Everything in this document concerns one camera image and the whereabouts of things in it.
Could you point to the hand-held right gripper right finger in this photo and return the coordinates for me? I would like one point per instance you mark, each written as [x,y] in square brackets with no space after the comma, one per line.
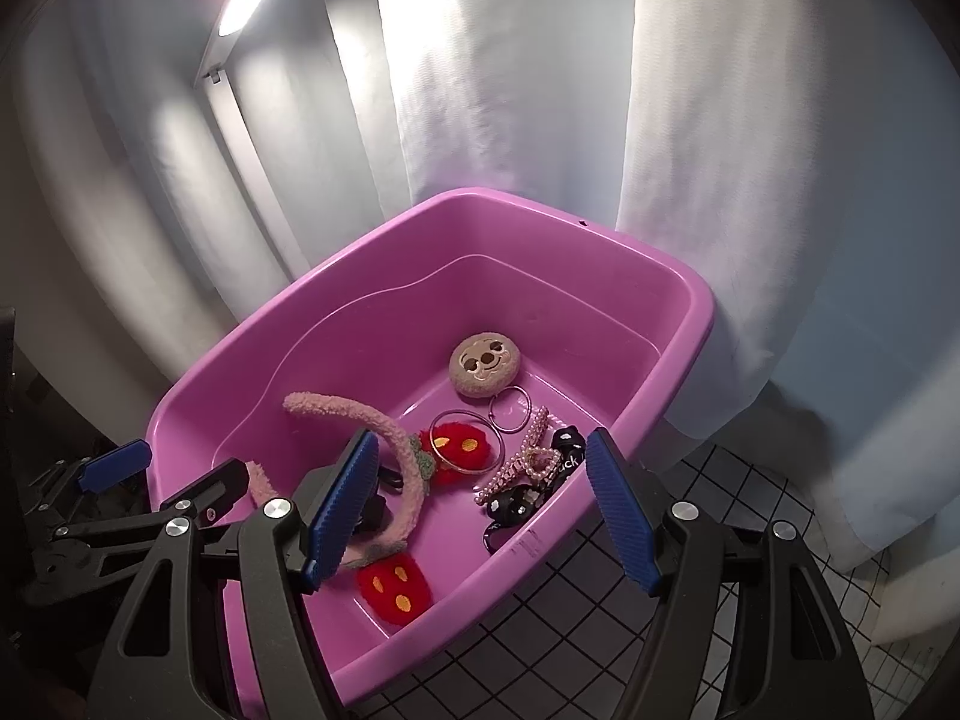
[622,510]

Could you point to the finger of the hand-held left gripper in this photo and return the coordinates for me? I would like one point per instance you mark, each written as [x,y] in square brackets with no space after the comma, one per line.
[112,465]
[214,491]

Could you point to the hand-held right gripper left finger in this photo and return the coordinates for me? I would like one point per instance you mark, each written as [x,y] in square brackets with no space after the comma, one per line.
[341,510]

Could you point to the pink strawberry headband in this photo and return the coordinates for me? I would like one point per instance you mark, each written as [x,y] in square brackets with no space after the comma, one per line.
[394,589]

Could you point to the large silver bangle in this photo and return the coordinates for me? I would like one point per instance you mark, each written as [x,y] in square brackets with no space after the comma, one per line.
[433,439]

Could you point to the pearl hair clip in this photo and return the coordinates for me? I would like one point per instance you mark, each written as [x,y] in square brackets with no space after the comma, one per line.
[510,476]

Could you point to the small silver bangle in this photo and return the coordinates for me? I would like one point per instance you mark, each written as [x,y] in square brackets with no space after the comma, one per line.
[492,412]

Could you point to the beige plush puff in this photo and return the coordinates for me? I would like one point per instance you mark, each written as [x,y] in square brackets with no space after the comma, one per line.
[484,382]

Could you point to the pink plastic basin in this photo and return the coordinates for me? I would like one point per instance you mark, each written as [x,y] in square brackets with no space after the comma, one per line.
[525,277]

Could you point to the checked white tablecloth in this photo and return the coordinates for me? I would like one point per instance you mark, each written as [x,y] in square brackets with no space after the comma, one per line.
[525,652]

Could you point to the cream thick curtain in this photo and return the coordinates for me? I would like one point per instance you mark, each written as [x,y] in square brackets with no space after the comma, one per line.
[900,315]

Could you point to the white sheer curtain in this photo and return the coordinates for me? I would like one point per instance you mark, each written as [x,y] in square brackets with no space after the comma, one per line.
[487,90]

